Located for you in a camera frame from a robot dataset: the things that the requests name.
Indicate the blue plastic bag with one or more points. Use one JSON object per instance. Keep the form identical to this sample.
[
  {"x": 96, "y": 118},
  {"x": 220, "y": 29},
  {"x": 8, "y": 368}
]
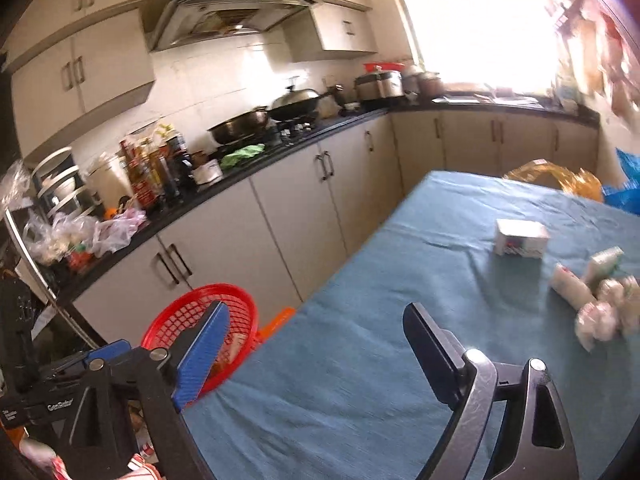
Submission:
[{"x": 627, "y": 195}]

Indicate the small white pot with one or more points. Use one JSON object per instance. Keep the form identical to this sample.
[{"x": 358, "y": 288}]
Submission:
[{"x": 207, "y": 172}]

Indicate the row of condiment bottles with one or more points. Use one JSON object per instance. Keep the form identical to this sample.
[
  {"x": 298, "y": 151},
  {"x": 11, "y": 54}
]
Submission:
[{"x": 150, "y": 170}]

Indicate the green cloth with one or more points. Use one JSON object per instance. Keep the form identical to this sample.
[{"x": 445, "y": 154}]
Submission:
[{"x": 242, "y": 156}]

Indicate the large beige wall cabinet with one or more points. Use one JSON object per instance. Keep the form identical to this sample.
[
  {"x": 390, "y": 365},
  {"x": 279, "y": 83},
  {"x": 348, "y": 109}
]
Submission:
[{"x": 100, "y": 75}]

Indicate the white dish rack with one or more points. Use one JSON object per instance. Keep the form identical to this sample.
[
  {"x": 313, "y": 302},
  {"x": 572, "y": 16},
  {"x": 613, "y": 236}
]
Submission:
[{"x": 60, "y": 185}]

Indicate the red basin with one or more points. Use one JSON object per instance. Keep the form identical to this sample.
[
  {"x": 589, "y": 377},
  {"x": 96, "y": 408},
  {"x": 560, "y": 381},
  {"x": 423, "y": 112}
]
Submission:
[{"x": 384, "y": 66}]

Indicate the silver pot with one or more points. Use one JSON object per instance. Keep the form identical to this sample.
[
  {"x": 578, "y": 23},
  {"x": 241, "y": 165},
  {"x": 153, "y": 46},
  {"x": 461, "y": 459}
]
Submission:
[{"x": 412, "y": 80}]

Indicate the white rolled wrapper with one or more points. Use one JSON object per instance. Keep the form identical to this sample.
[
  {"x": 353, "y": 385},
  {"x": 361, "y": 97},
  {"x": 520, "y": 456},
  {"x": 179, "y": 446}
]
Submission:
[{"x": 572, "y": 284}]

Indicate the white green medicine box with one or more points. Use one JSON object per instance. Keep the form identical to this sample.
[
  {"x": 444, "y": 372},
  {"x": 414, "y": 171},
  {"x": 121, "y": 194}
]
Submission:
[{"x": 520, "y": 232}]

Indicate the kitchen window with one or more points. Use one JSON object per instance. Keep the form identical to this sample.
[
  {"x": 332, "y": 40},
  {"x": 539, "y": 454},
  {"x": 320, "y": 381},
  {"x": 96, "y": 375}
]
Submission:
[{"x": 475, "y": 20}]

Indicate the bunch of hanging plastic bags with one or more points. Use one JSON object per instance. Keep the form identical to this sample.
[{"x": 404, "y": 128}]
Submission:
[{"x": 615, "y": 60}]

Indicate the steel rice cooker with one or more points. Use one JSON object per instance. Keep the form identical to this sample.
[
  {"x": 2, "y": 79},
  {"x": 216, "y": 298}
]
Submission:
[{"x": 380, "y": 87}]

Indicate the black kitchen countertop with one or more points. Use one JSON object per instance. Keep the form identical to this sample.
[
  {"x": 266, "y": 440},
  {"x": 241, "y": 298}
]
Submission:
[{"x": 272, "y": 152}]

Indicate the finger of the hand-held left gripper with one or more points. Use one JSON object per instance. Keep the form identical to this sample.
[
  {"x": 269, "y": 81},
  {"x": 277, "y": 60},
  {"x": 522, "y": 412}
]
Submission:
[{"x": 107, "y": 352}]

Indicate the yellow plastic bag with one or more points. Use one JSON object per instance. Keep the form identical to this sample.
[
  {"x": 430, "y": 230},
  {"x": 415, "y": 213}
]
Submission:
[{"x": 580, "y": 182}]

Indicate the red plastic basket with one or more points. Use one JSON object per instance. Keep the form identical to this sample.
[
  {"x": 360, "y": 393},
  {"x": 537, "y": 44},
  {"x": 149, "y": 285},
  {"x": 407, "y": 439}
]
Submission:
[{"x": 235, "y": 305}]

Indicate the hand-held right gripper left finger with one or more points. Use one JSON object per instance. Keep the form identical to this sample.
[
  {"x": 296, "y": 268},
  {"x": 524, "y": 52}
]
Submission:
[{"x": 200, "y": 355}]

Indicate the black kettle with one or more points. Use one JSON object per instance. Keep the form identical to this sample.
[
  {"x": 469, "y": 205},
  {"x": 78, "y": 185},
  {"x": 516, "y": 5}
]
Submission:
[{"x": 335, "y": 95}]

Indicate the gas stove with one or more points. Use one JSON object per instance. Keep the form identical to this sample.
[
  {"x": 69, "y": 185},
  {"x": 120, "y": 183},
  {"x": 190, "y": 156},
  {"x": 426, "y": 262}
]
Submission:
[{"x": 295, "y": 130}]

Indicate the steel range hood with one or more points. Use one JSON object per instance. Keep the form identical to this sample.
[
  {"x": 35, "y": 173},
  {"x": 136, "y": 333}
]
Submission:
[{"x": 225, "y": 15}]

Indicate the crumpled white wrappers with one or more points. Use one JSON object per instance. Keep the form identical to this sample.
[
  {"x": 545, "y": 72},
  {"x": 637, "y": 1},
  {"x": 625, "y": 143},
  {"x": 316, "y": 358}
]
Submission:
[{"x": 607, "y": 310}]

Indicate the pile of plastic bags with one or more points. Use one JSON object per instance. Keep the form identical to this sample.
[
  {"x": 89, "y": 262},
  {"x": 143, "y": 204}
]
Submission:
[{"x": 75, "y": 240}]

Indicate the brown pot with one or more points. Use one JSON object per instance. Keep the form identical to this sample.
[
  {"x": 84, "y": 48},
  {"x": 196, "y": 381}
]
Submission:
[{"x": 430, "y": 85}]

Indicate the black wok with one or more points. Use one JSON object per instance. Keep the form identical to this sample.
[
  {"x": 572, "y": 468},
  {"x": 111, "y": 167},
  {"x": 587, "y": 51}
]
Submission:
[{"x": 295, "y": 97}]

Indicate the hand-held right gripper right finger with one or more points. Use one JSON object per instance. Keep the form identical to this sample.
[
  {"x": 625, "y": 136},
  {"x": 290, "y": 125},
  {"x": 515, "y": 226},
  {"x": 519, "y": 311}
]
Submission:
[{"x": 430, "y": 350}]

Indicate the red white patterned cloth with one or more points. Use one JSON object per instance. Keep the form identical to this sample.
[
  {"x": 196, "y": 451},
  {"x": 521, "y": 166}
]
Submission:
[{"x": 142, "y": 467}]

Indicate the dark frying pan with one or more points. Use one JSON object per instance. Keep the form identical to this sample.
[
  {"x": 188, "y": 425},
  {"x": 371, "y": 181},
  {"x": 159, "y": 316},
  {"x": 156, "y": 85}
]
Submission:
[{"x": 240, "y": 125}]

